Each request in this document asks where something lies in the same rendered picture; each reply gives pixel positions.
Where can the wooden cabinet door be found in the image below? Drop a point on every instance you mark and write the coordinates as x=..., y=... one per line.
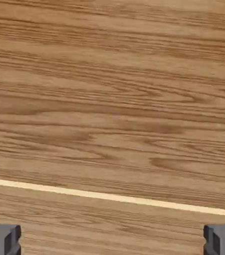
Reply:
x=112, y=89
x=112, y=229

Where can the light wooden cabinet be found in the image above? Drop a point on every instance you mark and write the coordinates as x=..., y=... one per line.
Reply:
x=112, y=196

